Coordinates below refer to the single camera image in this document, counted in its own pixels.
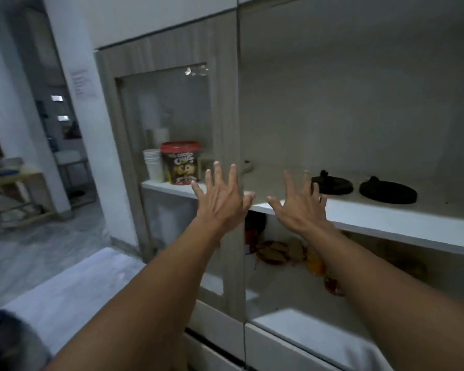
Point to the person's right little finger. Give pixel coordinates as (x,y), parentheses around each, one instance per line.
(324,202)

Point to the large black round lid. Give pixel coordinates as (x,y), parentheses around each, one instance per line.
(388,191)

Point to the person's right thumb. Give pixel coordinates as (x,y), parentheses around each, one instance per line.
(276,204)

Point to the person's left hand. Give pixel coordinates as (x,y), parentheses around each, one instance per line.
(220,206)

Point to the brown snack bag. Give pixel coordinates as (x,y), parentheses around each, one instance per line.
(278,251)

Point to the red container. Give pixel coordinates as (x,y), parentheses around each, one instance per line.
(253,235)

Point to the brown cereal tub red lid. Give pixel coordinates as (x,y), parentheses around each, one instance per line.
(181,164)

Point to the small black round lid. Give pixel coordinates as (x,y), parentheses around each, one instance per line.
(334,186)

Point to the person's right forearm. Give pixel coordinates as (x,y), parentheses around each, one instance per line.
(394,305)

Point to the wood framed glass cabinet door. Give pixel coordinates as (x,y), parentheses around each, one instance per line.
(170,104)

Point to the white metal frame stool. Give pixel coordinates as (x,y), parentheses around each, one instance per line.
(71,166)

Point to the white cabinet shelf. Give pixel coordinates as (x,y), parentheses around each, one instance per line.
(390,224)

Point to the wooden side table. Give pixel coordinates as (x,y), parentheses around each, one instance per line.
(19,189)

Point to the stack of white paper cups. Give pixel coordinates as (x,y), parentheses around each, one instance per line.
(153,166)

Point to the white cabinet drawer front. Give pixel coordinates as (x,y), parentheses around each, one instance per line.
(294,347)

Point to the orange packet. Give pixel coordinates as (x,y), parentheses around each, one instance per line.
(316,262)

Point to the black rounded appliance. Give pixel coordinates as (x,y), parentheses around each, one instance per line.
(7,343)

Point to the person's left thumb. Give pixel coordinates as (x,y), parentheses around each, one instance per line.
(247,200)

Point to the person's left forearm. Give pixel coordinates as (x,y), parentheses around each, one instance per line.
(150,301)

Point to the person's right hand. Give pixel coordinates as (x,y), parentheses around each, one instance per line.
(303,214)

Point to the person's right middle finger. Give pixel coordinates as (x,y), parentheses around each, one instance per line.
(306,183)

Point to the white paper notice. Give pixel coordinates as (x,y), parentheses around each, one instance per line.
(83,83)

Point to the person's left middle finger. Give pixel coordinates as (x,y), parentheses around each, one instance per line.
(218,175)

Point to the person's left little finger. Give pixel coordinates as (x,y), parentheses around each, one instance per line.
(198,190)

